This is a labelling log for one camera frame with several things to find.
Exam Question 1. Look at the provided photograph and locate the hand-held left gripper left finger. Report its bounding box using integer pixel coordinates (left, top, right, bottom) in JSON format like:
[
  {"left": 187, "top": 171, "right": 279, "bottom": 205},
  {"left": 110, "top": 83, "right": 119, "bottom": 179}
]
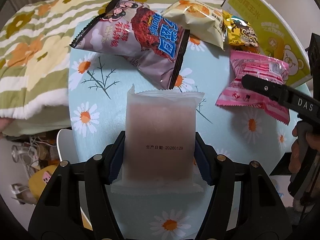
[{"left": 29, "top": 131, "right": 125, "bottom": 240}]

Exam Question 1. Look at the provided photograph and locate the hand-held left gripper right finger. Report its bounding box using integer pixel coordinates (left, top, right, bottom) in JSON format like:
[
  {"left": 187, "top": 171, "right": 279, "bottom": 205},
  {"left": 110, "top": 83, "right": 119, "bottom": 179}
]
[{"left": 194, "top": 131, "right": 293, "bottom": 240}]

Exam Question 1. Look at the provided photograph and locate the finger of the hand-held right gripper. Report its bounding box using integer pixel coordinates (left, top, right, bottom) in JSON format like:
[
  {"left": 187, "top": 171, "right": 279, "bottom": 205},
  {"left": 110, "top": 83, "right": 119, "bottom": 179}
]
[
  {"left": 306, "top": 32, "right": 320, "bottom": 80},
  {"left": 241, "top": 74, "right": 320, "bottom": 123}
]

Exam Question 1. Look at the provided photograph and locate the pink striped snack packet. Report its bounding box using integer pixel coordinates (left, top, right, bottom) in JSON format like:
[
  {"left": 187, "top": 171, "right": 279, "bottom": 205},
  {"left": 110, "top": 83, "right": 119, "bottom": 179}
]
[{"left": 215, "top": 50, "right": 290, "bottom": 125}]

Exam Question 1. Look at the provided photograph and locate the white translucent snack packet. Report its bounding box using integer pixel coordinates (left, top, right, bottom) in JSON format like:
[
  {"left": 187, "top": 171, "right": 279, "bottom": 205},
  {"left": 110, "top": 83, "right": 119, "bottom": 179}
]
[{"left": 110, "top": 84, "right": 205, "bottom": 195}]

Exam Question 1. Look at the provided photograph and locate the green cardboard box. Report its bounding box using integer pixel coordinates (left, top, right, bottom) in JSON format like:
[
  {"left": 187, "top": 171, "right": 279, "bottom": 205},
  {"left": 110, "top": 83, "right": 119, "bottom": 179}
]
[{"left": 221, "top": 0, "right": 313, "bottom": 87}]

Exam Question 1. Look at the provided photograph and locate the person's right hand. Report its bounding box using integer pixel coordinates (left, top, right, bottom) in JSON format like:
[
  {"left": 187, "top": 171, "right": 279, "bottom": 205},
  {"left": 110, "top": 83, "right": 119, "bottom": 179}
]
[{"left": 288, "top": 125, "right": 308, "bottom": 183}]

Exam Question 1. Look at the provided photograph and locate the daisy print tablecloth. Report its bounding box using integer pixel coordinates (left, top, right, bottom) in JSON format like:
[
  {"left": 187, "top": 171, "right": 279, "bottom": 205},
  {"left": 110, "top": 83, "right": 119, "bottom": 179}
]
[{"left": 67, "top": 17, "right": 313, "bottom": 240}]

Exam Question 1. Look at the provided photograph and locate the white chair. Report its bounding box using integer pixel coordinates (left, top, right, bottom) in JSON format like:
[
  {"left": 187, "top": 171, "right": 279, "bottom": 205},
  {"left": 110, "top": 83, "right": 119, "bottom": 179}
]
[{"left": 56, "top": 127, "right": 84, "bottom": 167}]

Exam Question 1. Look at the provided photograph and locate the yellow and brown snack packet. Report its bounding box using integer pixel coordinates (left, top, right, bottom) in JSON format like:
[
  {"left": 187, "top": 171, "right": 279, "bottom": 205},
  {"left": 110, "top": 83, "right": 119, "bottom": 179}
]
[{"left": 222, "top": 10, "right": 260, "bottom": 54}]

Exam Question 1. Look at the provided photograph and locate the yellow toy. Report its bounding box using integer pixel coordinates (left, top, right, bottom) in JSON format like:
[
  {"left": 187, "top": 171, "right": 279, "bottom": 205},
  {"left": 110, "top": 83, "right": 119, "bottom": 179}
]
[{"left": 27, "top": 164, "right": 60, "bottom": 198}]

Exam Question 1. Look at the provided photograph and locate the white shoe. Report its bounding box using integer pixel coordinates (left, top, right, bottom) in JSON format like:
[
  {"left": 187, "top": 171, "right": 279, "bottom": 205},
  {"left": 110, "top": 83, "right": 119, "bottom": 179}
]
[{"left": 11, "top": 184, "right": 38, "bottom": 205}]

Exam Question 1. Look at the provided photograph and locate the cream snack packet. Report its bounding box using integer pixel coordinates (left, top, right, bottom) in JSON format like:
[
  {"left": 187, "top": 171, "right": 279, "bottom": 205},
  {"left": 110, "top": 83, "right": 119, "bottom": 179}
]
[{"left": 160, "top": 0, "right": 225, "bottom": 51}]

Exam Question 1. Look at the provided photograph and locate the clear bottle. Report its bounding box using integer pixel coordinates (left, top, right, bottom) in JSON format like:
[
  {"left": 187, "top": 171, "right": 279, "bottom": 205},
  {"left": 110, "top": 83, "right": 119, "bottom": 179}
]
[{"left": 11, "top": 145, "right": 30, "bottom": 166}]

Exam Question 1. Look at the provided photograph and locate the pink pillow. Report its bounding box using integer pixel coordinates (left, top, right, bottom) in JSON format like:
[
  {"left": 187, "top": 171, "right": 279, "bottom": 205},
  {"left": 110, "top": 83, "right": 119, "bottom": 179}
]
[{"left": 0, "top": 117, "right": 13, "bottom": 134}]

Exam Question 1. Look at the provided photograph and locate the purple snack bag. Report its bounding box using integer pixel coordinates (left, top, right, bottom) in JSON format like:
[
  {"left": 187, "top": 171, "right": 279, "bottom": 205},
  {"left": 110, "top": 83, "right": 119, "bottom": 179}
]
[{"left": 69, "top": 0, "right": 190, "bottom": 90}]

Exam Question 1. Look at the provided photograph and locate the flowered striped blanket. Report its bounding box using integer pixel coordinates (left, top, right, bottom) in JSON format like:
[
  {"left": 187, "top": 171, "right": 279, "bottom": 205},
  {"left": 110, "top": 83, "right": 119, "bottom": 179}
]
[{"left": 0, "top": 0, "right": 225, "bottom": 120}]

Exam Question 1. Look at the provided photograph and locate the white cable tangle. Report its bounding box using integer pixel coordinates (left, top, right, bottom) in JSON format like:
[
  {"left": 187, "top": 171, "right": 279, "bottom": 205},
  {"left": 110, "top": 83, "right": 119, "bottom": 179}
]
[{"left": 25, "top": 135, "right": 59, "bottom": 160}]

